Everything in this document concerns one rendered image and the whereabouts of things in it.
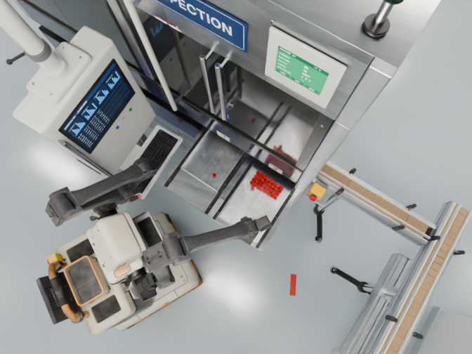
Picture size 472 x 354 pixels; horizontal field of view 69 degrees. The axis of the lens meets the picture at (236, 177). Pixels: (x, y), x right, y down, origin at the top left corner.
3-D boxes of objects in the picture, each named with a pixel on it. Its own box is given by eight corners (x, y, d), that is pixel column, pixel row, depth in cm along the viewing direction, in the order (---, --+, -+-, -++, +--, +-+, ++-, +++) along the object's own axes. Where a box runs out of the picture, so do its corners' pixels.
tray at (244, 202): (251, 168, 198) (251, 166, 195) (289, 192, 194) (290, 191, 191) (218, 216, 192) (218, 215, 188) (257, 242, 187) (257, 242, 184)
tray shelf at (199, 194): (208, 121, 209) (207, 119, 207) (306, 181, 197) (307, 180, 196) (161, 184, 199) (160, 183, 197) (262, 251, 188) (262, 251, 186)
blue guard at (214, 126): (32, 17, 215) (13, -5, 198) (296, 182, 184) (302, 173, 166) (31, 18, 215) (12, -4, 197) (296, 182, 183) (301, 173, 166)
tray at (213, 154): (214, 123, 206) (213, 121, 203) (250, 145, 202) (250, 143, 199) (181, 168, 199) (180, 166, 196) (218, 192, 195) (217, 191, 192)
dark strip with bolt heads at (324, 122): (289, 176, 184) (322, 112, 107) (296, 181, 183) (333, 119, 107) (288, 178, 184) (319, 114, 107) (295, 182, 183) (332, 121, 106)
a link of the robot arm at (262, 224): (239, 218, 144) (248, 237, 141) (263, 206, 144) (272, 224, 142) (241, 224, 155) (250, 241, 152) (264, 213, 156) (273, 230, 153)
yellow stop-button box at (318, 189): (314, 182, 187) (316, 179, 180) (325, 189, 186) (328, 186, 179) (307, 194, 186) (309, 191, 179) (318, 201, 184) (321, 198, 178)
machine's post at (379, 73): (282, 206, 281) (381, 45, 78) (289, 209, 280) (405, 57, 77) (278, 212, 280) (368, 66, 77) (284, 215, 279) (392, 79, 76)
